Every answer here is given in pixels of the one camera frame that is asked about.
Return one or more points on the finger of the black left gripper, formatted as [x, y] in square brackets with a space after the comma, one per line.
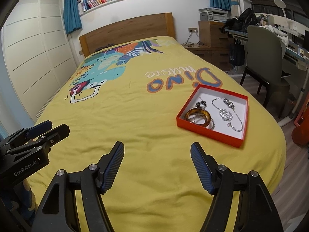
[39, 129]
[53, 136]

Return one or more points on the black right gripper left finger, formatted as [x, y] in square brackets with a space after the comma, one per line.
[58, 209]

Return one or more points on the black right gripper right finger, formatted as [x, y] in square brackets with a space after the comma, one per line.
[256, 209]

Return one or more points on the dark tortoiseshell bangle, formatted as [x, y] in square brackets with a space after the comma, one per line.
[211, 124]

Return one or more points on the red jewelry box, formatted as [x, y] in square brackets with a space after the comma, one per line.
[229, 111]

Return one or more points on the thin silver bangle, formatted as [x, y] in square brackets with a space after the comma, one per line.
[200, 119]

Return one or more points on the dark beaded earrings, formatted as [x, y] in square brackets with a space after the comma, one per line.
[201, 104]

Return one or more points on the white wardrobe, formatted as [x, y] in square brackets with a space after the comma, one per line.
[37, 53]

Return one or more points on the yellow dinosaur bedspread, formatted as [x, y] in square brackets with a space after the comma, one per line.
[133, 93]

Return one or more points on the teal curtain left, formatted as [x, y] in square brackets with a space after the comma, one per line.
[71, 16]

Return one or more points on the green grey chair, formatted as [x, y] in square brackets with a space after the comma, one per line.
[264, 64]

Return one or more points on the wooden headboard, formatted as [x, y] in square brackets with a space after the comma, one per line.
[123, 31]

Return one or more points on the cluttered desk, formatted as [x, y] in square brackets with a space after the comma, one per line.
[294, 52]

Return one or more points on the wooden nightstand drawers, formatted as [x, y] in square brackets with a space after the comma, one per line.
[213, 46]

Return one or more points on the black bag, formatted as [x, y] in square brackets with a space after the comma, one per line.
[241, 23]

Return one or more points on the white printer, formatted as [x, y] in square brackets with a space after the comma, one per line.
[213, 14]

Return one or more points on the white desk lamp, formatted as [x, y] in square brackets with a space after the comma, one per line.
[281, 4]

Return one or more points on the wall power socket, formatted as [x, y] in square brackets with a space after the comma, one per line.
[192, 30]

